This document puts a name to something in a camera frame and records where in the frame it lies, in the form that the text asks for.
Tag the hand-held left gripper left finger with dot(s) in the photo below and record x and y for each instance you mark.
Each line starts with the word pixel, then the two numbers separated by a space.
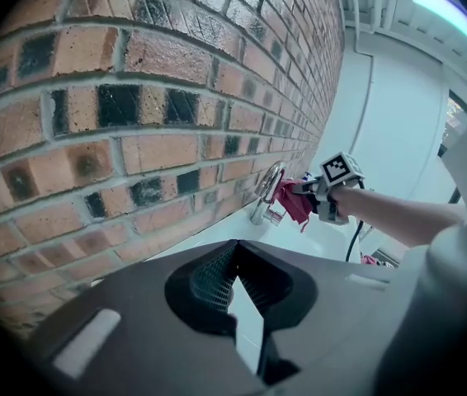
pixel 142 324

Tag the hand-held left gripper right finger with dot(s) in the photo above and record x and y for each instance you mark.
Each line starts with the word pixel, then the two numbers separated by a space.
pixel 332 324

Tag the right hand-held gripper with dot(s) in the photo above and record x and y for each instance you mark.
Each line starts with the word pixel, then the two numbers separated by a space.
pixel 336 171

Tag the pink cloth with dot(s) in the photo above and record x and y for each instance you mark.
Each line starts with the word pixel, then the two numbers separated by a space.
pixel 295 208

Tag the chrome faucet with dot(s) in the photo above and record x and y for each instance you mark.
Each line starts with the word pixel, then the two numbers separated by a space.
pixel 267 184

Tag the person's right forearm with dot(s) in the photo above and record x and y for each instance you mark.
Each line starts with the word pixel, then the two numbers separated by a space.
pixel 402 217

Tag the white bottle with blue pump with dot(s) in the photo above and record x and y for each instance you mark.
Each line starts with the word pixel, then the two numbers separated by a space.
pixel 308 176

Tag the small pink item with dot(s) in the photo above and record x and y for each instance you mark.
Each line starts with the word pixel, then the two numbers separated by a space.
pixel 371 260

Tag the person's grey shirt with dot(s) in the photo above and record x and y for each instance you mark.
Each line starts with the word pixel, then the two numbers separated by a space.
pixel 464 283

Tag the window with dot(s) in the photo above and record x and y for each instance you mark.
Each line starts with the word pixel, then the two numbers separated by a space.
pixel 456 122

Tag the ceiling light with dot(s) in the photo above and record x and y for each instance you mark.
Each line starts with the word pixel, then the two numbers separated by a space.
pixel 448 8

